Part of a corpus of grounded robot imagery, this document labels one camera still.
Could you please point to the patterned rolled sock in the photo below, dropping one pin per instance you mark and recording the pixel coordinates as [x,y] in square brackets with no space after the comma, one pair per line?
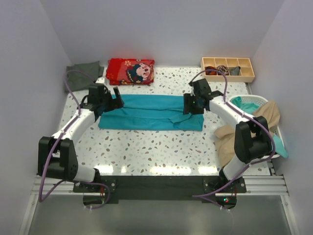
[223,69]

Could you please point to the wooden compartment box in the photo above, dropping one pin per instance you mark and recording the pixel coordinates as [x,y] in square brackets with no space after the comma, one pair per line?
[246,73]

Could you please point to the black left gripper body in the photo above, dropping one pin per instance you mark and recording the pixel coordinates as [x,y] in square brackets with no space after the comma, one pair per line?
[108,104]

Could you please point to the beige t shirt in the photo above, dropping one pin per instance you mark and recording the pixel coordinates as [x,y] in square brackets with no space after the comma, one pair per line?
[226,134]

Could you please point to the folded grey t shirt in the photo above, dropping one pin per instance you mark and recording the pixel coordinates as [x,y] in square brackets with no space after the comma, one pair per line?
[80,76]

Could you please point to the grey rolled sock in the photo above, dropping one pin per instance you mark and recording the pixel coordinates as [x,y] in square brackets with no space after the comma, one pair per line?
[235,71]

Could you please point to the aluminium frame rail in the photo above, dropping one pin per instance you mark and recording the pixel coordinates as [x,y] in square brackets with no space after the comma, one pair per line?
[260,185]

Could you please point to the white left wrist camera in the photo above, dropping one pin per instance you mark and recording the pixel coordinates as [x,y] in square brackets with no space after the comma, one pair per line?
[100,80]

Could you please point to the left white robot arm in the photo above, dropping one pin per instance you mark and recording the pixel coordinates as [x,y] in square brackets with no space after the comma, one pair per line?
[57,157]

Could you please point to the teal t shirt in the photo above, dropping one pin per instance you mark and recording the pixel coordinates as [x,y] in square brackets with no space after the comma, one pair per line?
[244,106]
[151,112]

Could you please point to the red cartoon folded cloth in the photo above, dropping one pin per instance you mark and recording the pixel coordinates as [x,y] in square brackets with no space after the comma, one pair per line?
[130,71]

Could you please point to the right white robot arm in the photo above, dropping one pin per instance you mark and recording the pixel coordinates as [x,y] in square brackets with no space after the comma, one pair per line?
[252,139]

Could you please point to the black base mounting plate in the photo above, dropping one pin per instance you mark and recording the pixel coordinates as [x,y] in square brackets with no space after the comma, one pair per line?
[174,188]

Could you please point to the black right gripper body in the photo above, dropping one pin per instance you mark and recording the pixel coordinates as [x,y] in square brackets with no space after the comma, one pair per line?
[191,105]

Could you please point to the white plastic laundry basket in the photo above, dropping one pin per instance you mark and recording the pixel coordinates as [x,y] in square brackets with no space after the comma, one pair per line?
[254,100]

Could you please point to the orange black rolled sock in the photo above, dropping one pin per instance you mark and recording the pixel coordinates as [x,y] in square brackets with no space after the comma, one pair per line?
[210,70]

